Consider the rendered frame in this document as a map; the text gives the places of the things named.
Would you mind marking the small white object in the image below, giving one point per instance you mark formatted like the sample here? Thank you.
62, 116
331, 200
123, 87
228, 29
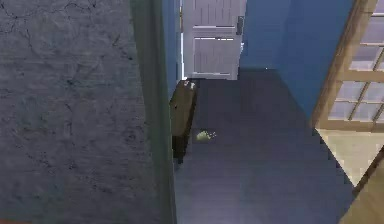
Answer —
190, 84

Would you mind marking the white panelled room door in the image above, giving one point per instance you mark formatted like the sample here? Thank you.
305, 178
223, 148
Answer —
213, 50

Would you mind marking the wooden framed glass door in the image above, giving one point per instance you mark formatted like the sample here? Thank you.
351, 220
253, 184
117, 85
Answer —
360, 76

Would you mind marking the dark brown wooden cabinet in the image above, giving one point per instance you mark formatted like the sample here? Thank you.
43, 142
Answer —
181, 113

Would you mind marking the pale green crumpled cloth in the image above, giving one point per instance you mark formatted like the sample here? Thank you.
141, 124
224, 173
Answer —
204, 135

